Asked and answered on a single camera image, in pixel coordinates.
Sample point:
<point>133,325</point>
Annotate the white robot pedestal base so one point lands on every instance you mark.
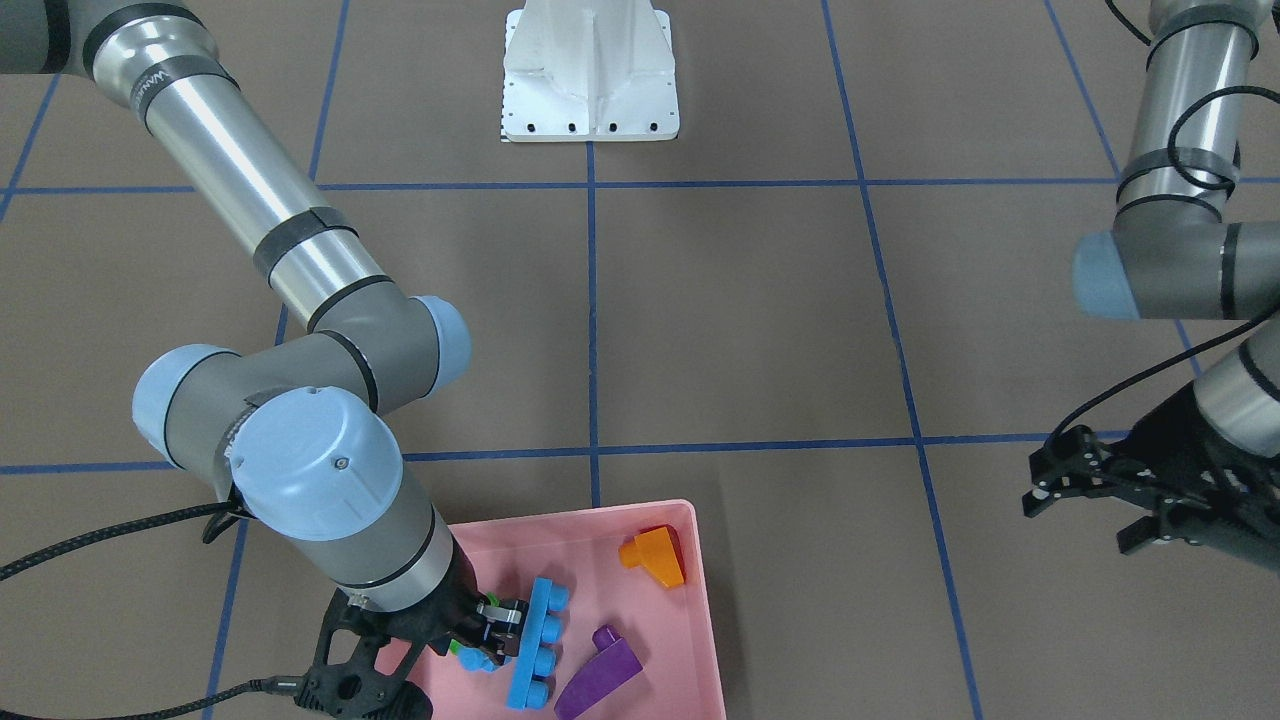
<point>589,71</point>

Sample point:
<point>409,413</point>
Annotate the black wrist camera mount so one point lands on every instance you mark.
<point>355,688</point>

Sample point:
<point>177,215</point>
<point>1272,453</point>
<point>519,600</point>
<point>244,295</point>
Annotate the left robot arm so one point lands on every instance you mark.
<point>1170,254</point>

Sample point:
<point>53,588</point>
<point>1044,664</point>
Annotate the purple sloped block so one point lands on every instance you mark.
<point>613,664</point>

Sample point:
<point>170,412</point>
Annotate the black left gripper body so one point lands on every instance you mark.
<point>1192,440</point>

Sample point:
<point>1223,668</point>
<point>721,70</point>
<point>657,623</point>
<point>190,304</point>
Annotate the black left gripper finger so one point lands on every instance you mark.
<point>1070,464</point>
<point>1168,524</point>

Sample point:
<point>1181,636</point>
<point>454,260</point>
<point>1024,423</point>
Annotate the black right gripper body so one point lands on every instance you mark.
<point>455,606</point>

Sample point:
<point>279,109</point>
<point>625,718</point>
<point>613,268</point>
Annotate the orange sloped block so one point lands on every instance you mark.
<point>657,550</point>

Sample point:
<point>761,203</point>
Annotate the pink plastic box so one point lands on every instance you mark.
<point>669,629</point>

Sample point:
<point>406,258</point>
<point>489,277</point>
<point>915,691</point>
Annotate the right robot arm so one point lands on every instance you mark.
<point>861,233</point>

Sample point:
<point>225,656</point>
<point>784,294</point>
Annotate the long blue four-stud block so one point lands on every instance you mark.
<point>537,659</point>

